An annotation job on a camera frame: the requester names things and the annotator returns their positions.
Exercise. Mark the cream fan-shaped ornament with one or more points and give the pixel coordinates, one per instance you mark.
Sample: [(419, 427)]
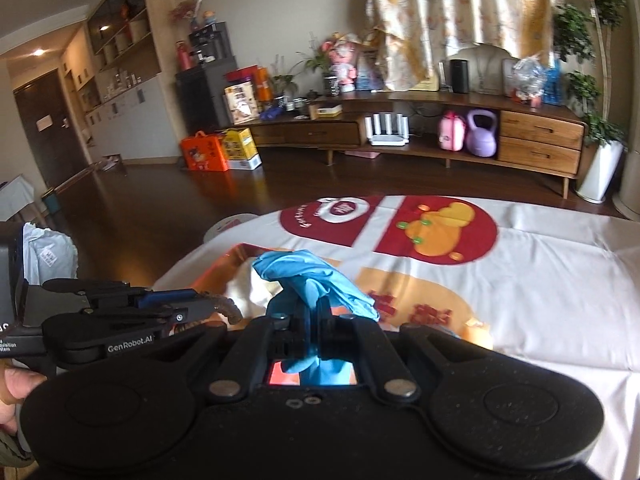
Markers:
[(487, 67)]

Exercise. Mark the vase with pink flowers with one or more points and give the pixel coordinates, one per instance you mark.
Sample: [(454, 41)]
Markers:
[(182, 10)]

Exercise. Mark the floral cloth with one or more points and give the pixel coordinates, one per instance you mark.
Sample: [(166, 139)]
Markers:
[(450, 10)]

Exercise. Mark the wooden TV cabinet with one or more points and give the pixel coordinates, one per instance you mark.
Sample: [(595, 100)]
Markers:
[(425, 97)]

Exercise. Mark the white brown snack box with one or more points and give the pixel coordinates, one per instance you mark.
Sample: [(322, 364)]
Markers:
[(240, 102)]

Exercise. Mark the pink plush doll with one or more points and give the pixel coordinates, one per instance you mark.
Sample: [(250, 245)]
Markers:
[(342, 65)]

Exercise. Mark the small grassy potted plant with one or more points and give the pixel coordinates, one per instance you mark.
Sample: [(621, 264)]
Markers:
[(285, 82)]

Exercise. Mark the tall green potted tree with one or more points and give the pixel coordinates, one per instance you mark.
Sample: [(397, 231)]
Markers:
[(572, 30)]

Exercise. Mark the cream cloth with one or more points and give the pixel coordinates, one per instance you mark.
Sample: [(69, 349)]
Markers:
[(247, 285)]

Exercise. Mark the white planter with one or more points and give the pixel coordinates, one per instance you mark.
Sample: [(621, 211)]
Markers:
[(600, 172)]

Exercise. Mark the black coffee machine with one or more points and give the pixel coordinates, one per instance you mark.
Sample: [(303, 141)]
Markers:
[(212, 42)]

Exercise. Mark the dark teapot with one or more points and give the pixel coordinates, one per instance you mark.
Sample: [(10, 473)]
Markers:
[(313, 96)]

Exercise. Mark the person's left hand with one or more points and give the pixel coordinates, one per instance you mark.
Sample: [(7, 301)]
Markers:
[(20, 385)]

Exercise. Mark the small figurine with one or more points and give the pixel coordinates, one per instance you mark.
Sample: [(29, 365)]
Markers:
[(209, 19)]

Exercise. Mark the black speaker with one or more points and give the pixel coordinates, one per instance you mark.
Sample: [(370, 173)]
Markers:
[(460, 77)]

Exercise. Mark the small wooden box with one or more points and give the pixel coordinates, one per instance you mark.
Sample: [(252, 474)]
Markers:
[(325, 111)]

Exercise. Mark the light wooden cabinet drawer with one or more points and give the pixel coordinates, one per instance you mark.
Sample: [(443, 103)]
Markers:
[(537, 156), (540, 129)]

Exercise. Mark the pink small suitcase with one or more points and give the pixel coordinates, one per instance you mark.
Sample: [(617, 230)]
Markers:
[(451, 132)]

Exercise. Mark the dark wooden cabinet drawer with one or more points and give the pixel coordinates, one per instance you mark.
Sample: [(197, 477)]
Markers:
[(322, 134)]

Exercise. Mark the yellow carton box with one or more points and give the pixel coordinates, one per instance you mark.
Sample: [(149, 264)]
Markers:
[(240, 147)]

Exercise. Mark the black cabinet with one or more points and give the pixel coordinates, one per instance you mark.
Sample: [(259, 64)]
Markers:
[(202, 95)]

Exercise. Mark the white standing air conditioner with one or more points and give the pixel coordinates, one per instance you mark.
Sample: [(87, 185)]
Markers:
[(631, 185)]

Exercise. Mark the dark entry door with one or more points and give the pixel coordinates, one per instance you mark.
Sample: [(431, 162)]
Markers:
[(50, 140)]

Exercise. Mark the pair of light shoes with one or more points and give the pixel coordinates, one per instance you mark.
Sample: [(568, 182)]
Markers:
[(112, 164)]

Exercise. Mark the white router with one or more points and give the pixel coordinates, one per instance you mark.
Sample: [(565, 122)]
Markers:
[(385, 135)]

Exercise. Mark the pink flat box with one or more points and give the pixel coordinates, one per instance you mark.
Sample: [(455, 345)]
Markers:
[(362, 153)]

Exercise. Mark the white red printed tablecloth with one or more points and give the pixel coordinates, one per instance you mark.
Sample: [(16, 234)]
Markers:
[(525, 285)]

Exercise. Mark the red gift box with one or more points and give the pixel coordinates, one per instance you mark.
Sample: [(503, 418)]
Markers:
[(245, 75)]

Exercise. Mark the blue picture card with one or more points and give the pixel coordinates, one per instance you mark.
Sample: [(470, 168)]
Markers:
[(369, 75)]

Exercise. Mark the red thermos bottle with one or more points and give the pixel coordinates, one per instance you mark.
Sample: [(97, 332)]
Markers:
[(185, 57)]

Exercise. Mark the blue nitrile glove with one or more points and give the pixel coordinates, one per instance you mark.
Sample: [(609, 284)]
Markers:
[(300, 270)]

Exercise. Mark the white plastic sack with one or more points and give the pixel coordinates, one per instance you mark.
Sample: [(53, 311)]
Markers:
[(50, 255)]

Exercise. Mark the orange gift box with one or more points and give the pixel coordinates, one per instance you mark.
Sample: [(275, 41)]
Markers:
[(202, 152)]

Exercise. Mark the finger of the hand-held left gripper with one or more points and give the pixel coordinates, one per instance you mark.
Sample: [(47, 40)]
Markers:
[(175, 316), (165, 297)]

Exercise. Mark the red tin box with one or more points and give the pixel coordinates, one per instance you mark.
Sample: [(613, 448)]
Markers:
[(235, 260)]

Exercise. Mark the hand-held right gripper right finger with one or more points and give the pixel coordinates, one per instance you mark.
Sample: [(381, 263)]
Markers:
[(340, 335)]

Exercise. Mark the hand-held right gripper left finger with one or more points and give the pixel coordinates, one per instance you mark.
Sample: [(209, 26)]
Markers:
[(282, 332)]

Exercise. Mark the clear plastic bag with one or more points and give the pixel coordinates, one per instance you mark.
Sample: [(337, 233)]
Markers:
[(529, 75)]

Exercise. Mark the dark teal bin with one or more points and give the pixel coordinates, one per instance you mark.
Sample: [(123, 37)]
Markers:
[(51, 202)]

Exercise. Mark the purple kettlebell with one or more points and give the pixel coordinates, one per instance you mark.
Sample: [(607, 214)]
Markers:
[(482, 140)]

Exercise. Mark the wooden wall cabinet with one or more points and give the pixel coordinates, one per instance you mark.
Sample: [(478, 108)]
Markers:
[(125, 35)]

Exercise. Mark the green plant dark pot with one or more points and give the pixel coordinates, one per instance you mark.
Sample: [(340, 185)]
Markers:
[(330, 84)]

